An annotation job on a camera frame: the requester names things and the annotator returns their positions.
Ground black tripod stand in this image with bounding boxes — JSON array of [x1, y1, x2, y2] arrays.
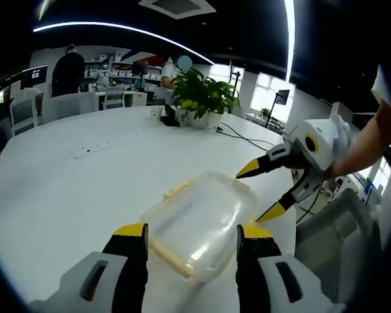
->
[[229, 63, 242, 99]]

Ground square ceiling air vent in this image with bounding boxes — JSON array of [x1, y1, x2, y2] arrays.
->
[[138, 0, 218, 18]]

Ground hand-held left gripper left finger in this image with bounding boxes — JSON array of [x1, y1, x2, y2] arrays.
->
[[28, 222, 149, 313]]

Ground grey mesh office chair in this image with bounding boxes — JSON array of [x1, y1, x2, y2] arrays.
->
[[294, 188, 383, 305]]

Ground white power strip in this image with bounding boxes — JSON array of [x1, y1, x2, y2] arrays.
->
[[72, 130, 143, 160]]

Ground black cable on table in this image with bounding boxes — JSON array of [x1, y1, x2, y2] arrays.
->
[[216, 121, 277, 151]]

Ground white office chair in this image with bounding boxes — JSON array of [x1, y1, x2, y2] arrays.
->
[[8, 97, 40, 137], [98, 85, 127, 111], [41, 92, 98, 125]]

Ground person's right hand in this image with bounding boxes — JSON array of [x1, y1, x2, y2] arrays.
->
[[331, 113, 355, 161]]

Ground green potted plant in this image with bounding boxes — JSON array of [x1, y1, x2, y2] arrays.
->
[[170, 67, 241, 131]]

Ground small black object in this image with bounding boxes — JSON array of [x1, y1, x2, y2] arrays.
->
[[158, 113, 181, 128]]

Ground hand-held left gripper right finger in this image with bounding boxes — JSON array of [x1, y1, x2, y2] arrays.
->
[[235, 223, 346, 313]]

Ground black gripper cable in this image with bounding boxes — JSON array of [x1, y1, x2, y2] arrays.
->
[[295, 181, 324, 225]]

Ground dark computer monitor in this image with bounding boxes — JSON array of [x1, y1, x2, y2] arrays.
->
[[28, 64, 49, 82]]

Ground long ceiling light strip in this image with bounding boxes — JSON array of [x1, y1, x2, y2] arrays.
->
[[283, 0, 297, 83]]

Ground clear plastic buckle container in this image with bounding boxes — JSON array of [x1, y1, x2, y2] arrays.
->
[[139, 170, 259, 283]]

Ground curved ceiling light strip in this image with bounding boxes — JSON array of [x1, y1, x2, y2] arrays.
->
[[32, 21, 215, 65]]

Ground small screen on stand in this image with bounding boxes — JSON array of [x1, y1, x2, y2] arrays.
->
[[265, 89, 291, 128]]

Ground black monitor on shelf desk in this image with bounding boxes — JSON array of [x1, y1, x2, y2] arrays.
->
[[131, 61, 150, 76]]

